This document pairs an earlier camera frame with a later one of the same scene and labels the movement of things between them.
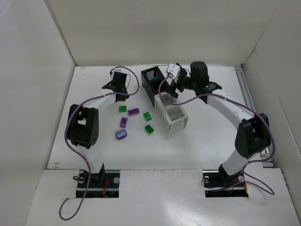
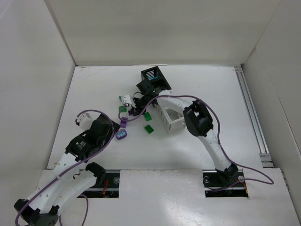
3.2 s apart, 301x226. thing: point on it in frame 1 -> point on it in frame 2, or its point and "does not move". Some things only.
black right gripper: [175, 86] -> [135, 108]
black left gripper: [109, 86] -> [108, 125]
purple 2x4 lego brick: [133, 111] does not move
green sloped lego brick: [122, 108] does not move
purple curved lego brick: [123, 122] does not move
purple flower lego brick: [121, 133] does not move
